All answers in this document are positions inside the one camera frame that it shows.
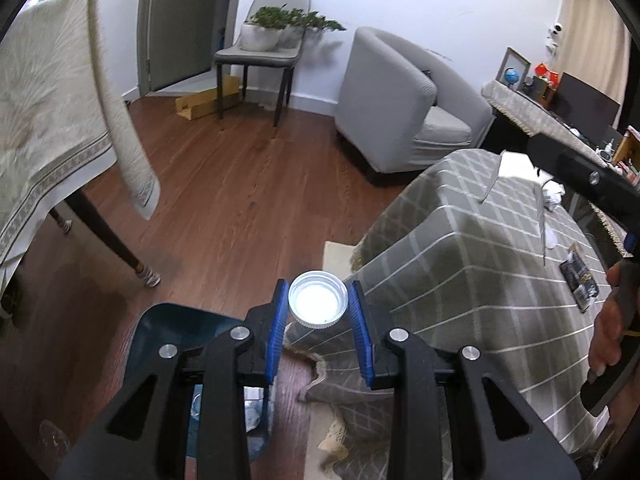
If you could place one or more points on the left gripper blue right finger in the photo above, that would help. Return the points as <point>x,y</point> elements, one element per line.
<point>360,332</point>

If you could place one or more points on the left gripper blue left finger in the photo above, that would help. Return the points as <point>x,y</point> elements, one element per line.
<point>278,317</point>

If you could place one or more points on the white plastic lid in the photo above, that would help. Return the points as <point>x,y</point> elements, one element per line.
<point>317,299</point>

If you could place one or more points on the black printed snack wrapper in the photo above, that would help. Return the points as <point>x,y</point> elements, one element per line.
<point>579,279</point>

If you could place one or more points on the dark teal trash bin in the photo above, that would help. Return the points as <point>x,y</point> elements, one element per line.
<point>190,329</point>

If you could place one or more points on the person's right hand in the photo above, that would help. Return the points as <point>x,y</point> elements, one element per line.
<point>607,329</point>

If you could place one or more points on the black monitor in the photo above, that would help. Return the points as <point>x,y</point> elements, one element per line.
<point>584,108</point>

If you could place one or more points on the beige fringed desk cloth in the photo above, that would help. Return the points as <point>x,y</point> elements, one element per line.
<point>523,126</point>

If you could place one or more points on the grey checked round tablecloth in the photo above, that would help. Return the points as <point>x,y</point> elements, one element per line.
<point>479,349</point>

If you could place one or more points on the small blue globe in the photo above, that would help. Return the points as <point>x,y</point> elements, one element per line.
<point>511,76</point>

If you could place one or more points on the cardboard box on floor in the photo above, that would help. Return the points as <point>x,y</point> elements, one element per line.
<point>207,102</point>

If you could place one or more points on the dark table leg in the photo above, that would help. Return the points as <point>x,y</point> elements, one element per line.
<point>91,218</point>

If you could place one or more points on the grey armchair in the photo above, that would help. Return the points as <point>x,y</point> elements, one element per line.
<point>402,108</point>

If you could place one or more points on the grey dining chair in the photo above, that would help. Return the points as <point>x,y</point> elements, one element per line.
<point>283,59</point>

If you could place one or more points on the potted green plant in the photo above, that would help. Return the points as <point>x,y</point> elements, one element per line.
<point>277,27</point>

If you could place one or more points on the beige patterned tablecloth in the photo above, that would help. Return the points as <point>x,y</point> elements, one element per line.
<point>63,121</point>

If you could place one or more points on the grey door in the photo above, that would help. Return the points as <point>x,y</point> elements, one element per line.
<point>177,39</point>

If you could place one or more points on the white security camera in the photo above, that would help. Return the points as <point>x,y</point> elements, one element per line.
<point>554,37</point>

